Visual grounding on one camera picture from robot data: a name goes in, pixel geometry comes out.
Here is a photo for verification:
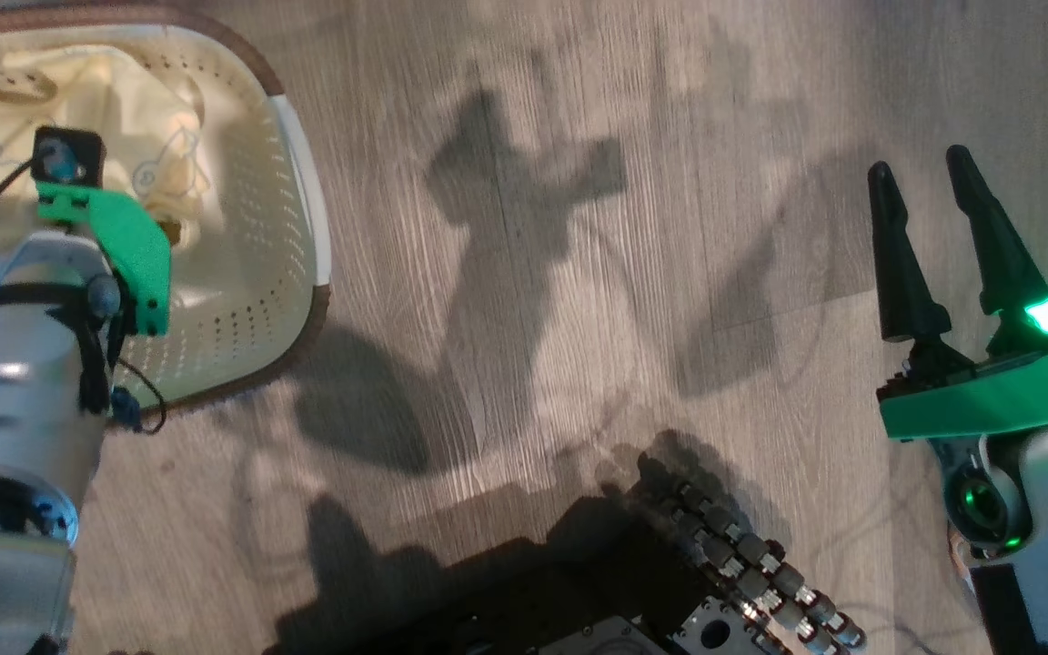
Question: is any black silver cable chain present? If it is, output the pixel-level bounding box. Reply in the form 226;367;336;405
638;450;869;655

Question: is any thin black camera cable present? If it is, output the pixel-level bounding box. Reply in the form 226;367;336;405
0;159;38;210

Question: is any cream garment with line print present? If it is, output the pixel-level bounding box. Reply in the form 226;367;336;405
0;45;216;301

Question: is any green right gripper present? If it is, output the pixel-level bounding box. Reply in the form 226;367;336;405
868;144;1048;442

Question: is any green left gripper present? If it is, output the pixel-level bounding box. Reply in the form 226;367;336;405
35;180;172;338

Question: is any cream perforated laundry basket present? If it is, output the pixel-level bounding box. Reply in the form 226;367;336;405
0;5;334;419

